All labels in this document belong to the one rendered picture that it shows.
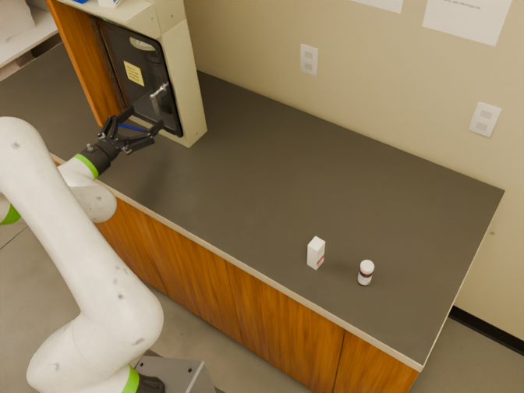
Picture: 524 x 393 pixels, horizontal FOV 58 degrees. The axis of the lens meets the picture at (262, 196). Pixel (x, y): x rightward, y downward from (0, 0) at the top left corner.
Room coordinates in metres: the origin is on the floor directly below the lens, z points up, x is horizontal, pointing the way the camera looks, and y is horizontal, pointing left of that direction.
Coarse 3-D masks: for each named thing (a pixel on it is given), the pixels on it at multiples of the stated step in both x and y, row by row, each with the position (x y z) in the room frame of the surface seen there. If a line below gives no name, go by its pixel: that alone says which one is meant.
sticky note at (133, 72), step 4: (128, 64) 1.40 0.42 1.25; (128, 68) 1.40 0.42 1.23; (132, 68) 1.39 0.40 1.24; (136, 68) 1.37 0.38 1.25; (128, 72) 1.40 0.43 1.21; (132, 72) 1.39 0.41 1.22; (136, 72) 1.37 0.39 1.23; (128, 76) 1.41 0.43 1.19; (132, 76) 1.40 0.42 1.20; (136, 76) 1.38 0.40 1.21; (140, 76) 1.37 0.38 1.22; (136, 80) 1.38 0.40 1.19; (140, 80) 1.37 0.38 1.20; (140, 84) 1.37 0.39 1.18
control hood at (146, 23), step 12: (60, 0) 1.36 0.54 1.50; (96, 0) 1.33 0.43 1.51; (132, 0) 1.32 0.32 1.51; (96, 12) 1.27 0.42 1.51; (108, 12) 1.26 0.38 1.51; (120, 12) 1.25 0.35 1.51; (132, 12) 1.25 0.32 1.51; (144, 12) 1.25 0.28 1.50; (120, 24) 1.26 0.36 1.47; (132, 24) 1.21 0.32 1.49; (144, 24) 1.24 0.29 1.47; (156, 24) 1.28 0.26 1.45; (156, 36) 1.27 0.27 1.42
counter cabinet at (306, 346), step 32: (96, 224) 1.35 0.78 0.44; (128, 224) 1.17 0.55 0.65; (160, 224) 1.04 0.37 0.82; (128, 256) 1.26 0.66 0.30; (160, 256) 1.09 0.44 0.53; (192, 256) 0.96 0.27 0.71; (160, 288) 1.16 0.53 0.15; (192, 288) 1.00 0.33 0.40; (224, 288) 0.88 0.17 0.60; (256, 288) 0.78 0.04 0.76; (224, 320) 0.91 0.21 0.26; (256, 320) 0.79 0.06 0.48; (288, 320) 0.70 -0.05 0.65; (320, 320) 0.63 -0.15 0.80; (256, 352) 0.81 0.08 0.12; (288, 352) 0.70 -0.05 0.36; (320, 352) 0.62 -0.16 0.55; (352, 352) 0.55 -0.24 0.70; (384, 352) 0.50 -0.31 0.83; (320, 384) 0.61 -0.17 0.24; (352, 384) 0.54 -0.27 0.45; (384, 384) 0.48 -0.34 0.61
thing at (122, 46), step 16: (112, 32) 1.41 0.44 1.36; (128, 32) 1.36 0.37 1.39; (112, 48) 1.43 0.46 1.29; (128, 48) 1.38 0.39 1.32; (144, 48) 1.33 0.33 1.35; (160, 48) 1.28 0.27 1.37; (112, 64) 1.45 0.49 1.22; (144, 64) 1.34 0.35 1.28; (160, 64) 1.29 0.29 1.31; (128, 80) 1.41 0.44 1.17; (144, 80) 1.36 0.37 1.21; (160, 80) 1.31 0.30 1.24; (128, 96) 1.43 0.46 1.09; (144, 96) 1.37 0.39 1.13; (160, 96) 1.32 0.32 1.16; (144, 112) 1.39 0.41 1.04; (176, 112) 1.28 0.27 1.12; (176, 128) 1.29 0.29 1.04
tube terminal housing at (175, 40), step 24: (144, 0) 1.31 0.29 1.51; (168, 0) 1.33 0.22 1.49; (168, 24) 1.31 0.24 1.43; (168, 48) 1.30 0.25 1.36; (192, 48) 1.47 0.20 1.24; (168, 72) 1.29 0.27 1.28; (192, 72) 1.36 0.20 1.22; (192, 96) 1.34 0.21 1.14; (192, 120) 1.32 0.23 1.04; (192, 144) 1.30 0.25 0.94
